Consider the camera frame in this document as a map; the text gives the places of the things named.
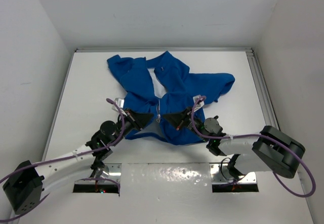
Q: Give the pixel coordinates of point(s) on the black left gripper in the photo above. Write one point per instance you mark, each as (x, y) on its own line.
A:
(137, 120)

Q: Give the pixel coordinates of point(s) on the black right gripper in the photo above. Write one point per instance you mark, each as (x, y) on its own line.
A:
(177, 119)

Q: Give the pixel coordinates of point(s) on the blue zip-up jacket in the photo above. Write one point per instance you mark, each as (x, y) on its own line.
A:
(165, 85)

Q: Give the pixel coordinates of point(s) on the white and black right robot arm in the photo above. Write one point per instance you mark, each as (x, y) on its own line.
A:
(271, 151)

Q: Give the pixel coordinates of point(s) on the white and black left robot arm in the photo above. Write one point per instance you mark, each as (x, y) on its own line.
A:
(29, 183)

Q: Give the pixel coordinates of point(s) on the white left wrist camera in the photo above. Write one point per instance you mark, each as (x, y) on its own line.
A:
(120, 102)

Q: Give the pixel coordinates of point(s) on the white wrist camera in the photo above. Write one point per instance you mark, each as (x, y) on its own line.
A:
(198, 101)
(120, 102)

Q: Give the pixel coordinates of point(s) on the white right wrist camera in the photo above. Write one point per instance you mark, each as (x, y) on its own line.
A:
(198, 101)

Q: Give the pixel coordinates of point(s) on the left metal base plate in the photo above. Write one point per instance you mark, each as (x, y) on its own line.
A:
(109, 174)

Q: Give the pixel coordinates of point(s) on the metal base plate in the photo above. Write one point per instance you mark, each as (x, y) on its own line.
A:
(109, 174)
(220, 175)

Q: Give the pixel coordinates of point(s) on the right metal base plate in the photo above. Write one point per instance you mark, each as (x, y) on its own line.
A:
(220, 175)

